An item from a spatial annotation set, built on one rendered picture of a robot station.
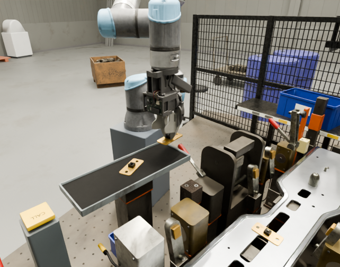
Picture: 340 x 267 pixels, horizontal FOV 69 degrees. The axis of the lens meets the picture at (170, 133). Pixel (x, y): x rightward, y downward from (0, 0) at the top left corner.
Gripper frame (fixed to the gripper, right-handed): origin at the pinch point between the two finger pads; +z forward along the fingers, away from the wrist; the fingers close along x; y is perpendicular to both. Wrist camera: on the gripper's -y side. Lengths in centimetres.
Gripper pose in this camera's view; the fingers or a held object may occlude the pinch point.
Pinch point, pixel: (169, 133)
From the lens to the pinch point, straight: 74.8
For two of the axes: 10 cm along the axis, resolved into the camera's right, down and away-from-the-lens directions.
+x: 7.8, 2.8, -5.6
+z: 0.0, 8.9, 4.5
